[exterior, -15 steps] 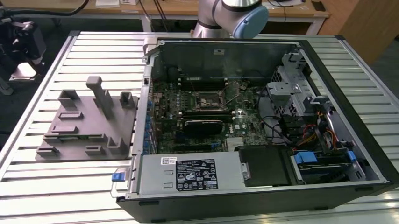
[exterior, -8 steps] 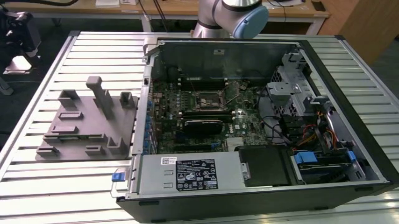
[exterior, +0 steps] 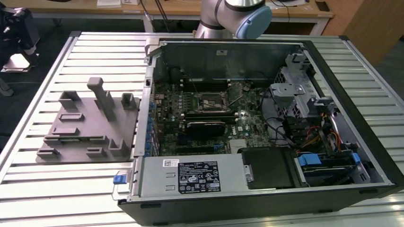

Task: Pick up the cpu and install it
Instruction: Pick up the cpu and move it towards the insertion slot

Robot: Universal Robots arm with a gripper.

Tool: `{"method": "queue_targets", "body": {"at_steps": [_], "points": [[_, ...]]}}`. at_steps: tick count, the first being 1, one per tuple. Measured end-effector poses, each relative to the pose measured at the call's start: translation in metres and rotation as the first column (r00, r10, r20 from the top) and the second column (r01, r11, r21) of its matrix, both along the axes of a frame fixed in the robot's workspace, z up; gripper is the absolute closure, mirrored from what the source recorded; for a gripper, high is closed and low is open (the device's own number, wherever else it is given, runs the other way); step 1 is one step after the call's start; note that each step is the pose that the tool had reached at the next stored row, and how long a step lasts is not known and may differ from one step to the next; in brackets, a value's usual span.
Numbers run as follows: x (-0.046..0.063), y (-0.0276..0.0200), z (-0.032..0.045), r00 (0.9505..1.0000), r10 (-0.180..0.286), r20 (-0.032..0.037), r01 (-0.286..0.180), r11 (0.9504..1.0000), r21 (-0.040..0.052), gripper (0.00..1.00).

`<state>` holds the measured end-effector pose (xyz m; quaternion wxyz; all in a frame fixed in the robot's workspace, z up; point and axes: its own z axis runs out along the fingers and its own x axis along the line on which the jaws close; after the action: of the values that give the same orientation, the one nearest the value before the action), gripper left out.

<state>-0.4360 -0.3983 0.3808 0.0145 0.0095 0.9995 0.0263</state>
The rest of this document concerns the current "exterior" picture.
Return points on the black phone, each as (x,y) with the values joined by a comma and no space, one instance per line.
(323,6)

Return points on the wooden desk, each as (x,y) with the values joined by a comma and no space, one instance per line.
(79,9)

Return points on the blue case latch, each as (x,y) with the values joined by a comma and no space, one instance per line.
(120,179)

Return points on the silver drive cage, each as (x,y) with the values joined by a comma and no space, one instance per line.
(284,94)

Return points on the grey parts rack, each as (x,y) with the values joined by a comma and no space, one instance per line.
(91,132)

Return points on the hard disk in blue carrier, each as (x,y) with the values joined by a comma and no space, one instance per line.
(309,160)

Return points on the green motherboard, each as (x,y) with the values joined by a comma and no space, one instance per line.
(252,111)

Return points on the wooden cabinet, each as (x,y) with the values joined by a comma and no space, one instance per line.
(372,28)

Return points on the white furniture leg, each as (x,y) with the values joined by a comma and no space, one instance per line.
(5,88)

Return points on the black graphics card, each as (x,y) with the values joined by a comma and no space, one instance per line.
(205,128)

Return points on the white box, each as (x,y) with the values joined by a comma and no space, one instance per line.
(108,2)

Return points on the black power supply label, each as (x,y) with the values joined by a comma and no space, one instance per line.
(199,177)

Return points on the black PC case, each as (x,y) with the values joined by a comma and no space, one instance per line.
(252,208)

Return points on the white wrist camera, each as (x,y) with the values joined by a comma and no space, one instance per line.
(21,62)

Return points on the CPU socket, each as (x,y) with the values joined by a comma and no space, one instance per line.
(209,101)

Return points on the silver chipset heatsink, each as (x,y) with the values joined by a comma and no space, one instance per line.
(237,143)

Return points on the silver power supply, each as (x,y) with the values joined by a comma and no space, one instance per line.
(151,179)

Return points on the white barcode sticker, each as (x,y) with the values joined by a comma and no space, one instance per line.
(169,163)

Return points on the black plastic shroud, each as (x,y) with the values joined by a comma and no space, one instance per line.
(268,168)

